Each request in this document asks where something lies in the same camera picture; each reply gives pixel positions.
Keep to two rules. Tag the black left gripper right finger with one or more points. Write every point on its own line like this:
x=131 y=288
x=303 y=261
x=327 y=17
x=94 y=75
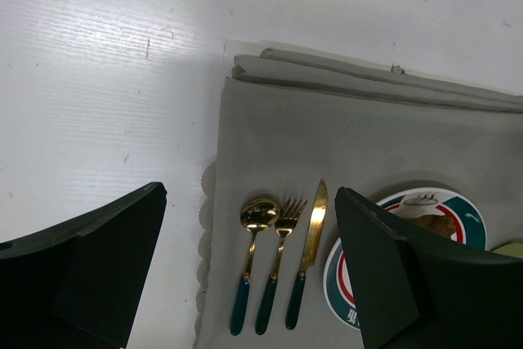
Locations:
x=417 y=289

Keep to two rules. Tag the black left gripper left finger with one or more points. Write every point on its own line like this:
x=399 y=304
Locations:
x=78 y=284

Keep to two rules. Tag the brown bread slice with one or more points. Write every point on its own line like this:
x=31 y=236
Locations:
x=442 y=225

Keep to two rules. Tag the white plate teal red rim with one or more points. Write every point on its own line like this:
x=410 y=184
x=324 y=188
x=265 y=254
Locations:
x=470 y=230

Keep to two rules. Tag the pale yellow mug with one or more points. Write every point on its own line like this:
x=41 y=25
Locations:
x=513 y=249

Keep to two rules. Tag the grey cloth placemat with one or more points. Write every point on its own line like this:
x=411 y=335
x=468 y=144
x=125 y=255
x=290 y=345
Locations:
x=289 y=120

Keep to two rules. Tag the gold knife green handle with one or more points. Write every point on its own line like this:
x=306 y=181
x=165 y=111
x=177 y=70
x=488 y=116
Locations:
x=309 y=254

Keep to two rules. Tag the gold fork green handle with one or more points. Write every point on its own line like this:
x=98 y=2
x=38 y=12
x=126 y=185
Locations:
x=284 y=226

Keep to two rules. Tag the gold spoon green handle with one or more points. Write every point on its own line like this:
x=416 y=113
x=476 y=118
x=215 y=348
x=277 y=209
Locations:
x=256 y=216

